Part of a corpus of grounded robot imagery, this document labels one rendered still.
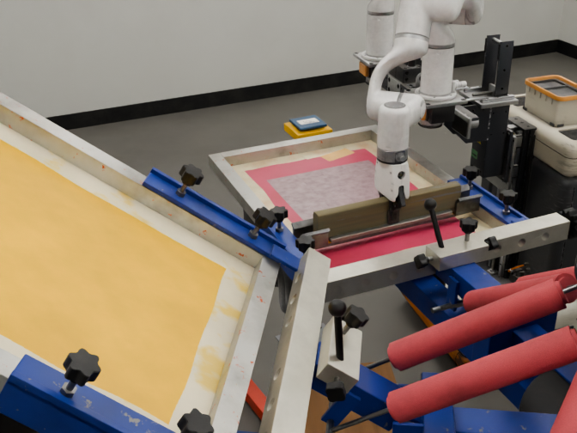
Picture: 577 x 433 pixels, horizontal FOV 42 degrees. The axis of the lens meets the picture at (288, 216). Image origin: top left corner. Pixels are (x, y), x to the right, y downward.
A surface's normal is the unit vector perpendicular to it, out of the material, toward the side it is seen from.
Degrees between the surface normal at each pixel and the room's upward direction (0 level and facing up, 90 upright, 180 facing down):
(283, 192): 0
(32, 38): 90
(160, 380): 32
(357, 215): 90
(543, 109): 92
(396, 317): 0
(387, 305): 0
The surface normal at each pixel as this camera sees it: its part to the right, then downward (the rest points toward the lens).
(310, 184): -0.02, -0.88
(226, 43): 0.39, 0.43
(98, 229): 0.51, -0.73
